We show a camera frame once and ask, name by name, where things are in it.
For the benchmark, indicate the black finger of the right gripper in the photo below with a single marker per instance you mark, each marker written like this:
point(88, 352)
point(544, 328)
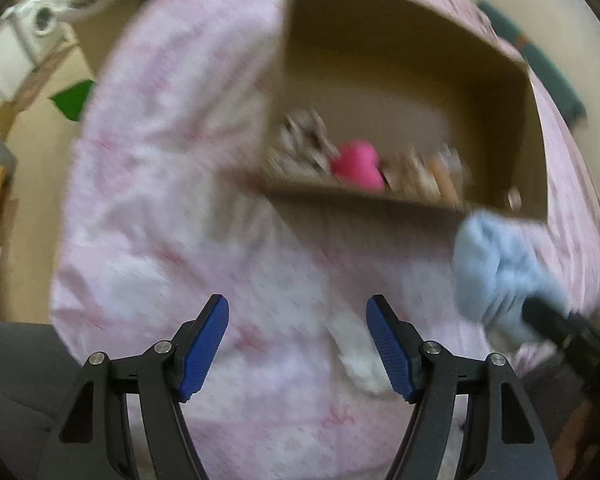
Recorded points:
point(572, 334)

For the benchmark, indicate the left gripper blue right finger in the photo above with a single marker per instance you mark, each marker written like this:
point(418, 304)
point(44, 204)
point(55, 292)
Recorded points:
point(397, 343)

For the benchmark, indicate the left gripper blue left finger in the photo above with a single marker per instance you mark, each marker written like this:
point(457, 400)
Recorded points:
point(197, 342)

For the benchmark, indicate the white fluffy cloth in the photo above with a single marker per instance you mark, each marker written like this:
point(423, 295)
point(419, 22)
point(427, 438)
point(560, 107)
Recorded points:
point(357, 354)

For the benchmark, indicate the light blue fluffy cloth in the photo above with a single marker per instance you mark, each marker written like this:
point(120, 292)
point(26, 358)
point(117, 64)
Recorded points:
point(495, 272)

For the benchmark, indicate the pink heart-shaped squishy toy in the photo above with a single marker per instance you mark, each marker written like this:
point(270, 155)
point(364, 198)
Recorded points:
point(357, 164)

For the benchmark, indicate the beige lace scrunchie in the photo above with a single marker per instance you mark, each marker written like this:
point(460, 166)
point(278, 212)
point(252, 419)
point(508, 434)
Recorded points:
point(301, 147)

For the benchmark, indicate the clear plastic bagged item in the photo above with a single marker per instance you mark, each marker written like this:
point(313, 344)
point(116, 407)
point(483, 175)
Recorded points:
point(449, 158)

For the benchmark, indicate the pink floral bed quilt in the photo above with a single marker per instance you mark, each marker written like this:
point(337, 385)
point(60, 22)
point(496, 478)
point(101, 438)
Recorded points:
point(163, 210)

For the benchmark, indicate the brown cardboard box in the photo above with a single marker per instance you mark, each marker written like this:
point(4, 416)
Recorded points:
point(399, 74)

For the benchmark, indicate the teal cushion with orange stripe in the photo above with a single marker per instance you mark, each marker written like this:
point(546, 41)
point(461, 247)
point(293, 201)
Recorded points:
point(566, 99)

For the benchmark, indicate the white washing machine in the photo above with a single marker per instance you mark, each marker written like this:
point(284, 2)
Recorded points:
point(37, 28)

